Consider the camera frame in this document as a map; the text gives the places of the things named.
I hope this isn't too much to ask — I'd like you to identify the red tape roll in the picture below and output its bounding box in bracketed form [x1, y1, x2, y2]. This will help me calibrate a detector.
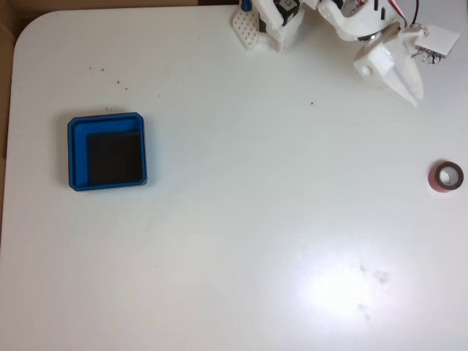
[427, 159, 464, 194]

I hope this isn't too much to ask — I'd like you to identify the blue square box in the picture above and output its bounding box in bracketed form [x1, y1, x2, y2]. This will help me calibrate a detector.
[67, 111, 148, 192]

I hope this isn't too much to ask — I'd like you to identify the white perforated clamp plate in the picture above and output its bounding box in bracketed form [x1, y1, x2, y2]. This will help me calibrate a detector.
[230, 9, 261, 51]

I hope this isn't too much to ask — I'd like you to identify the white square camera plate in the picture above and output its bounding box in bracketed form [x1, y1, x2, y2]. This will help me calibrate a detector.
[411, 25, 461, 66]

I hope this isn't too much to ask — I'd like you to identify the red and black servo cable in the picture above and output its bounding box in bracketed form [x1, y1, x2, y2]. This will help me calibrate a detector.
[400, 0, 429, 37]

